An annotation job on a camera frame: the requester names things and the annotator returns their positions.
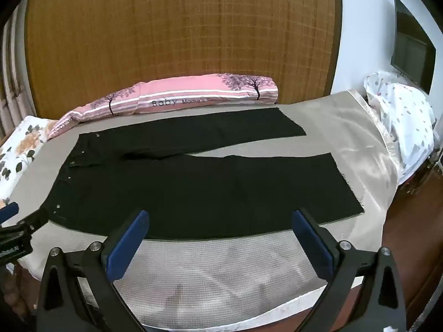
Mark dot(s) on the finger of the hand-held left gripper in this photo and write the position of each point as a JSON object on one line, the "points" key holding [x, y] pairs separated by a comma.
{"points": [[34, 219], [8, 211]]}

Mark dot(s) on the black pants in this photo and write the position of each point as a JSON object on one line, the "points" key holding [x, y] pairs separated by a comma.
{"points": [[193, 186]]}

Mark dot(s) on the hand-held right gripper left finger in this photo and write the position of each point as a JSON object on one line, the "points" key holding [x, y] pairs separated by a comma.
{"points": [[128, 245]]}

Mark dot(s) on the white floral pillow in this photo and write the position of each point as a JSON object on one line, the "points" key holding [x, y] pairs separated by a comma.
{"points": [[24, 148]]}

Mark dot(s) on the pink striped bolster pillow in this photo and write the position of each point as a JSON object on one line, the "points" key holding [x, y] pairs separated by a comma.
{"points": [[173, 93]]}

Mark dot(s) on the wooden headboard panel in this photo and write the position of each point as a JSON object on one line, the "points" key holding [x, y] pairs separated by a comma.
{"points": [[173, 31]]}

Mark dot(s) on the grey textured bed cover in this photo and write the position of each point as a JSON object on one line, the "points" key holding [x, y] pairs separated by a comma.
{"points": [[221, 269]]}

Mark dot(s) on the white leaf-print pillow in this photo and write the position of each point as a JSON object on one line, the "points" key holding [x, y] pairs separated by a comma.
{"points": [[405, 121]]}

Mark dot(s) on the wall television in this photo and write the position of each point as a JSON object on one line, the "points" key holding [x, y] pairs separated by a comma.
{"points": [[412, 48]]}

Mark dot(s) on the beige curtain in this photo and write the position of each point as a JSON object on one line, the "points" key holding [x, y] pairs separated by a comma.
{"points": [[15, 76]]}

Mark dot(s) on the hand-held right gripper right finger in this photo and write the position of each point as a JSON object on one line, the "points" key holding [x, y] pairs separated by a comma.
{"points": [[311, 245]]}

